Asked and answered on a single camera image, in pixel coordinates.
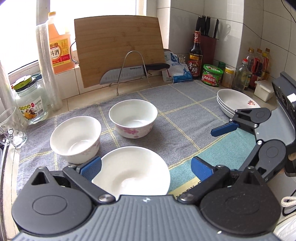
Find glass jar green lid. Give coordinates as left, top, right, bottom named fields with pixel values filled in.
left=13, top=75, right=48, bottom=125

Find yellow lid spice jar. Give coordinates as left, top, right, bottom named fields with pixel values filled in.
left=221, top=67, right=235, bottom=88

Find bamboo cutting board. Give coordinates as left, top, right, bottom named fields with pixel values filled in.
left=74, top=16, right=165, bottom=88

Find tall plastic wrap roll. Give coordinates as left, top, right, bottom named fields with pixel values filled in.
left=36, top=24, right=63, bottom=110

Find blue white salt bag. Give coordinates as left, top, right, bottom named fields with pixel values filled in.
left=162, top=50, right=193, bottom=83

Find green cap small jar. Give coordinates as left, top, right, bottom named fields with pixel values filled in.
left=218, top=61, right=226, bottom=72

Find short plastic wrap roll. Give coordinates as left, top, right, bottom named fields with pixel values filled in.
left=0, top=63, right=15, bottom=109

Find dark sauce bottle red label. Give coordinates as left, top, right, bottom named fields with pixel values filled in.
left=245, top=47, right=263, bottom=90

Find grey blue checked mat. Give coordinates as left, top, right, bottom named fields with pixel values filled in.
left=16, top=81, right=255, bottom=192

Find white plastic container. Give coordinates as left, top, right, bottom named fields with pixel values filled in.
left=254, top=80, right=274, bottom=102

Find white bowl faint flowers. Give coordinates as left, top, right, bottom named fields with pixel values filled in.
left=50, top=116, right=102, bottom=164

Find clear glass bottle red cap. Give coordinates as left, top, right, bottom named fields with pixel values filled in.
left=231, top=58, right=249, bottom=92

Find orange cooking wine jug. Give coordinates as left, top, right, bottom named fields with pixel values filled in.
left=47, top=11, right=75, bottom=74

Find green lid sauce jar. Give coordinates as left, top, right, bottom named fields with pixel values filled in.
left=201, top=64, right=224, bottom=87

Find white plate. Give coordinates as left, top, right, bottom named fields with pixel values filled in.
left=216, top=89, right=260, bottom=112
left=217, top=97, right=235, bottom=118

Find kitchen knife black handle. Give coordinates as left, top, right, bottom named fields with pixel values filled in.
left=99, top=63, right=170, bottom=85

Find white bowl pink flowers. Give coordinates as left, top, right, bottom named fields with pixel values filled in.
left=109, top=99, right=158, bottom=139

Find metal wire board stand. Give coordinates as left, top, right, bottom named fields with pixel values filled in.
left=116, top=50, right=152, bottom=96

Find plain white bowl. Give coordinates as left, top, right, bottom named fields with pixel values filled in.
left=92, top=146, right=171, bottom=199

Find dark vinegar bottle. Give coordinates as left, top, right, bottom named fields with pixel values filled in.
left=188, top=31, right=203, bottom=79

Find clear glass mug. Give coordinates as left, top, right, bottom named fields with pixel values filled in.
left=1, top=106, right=28, bottom=149

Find dark red knife block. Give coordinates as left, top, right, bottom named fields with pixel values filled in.
left=196, top=15, right=217, bottom=66

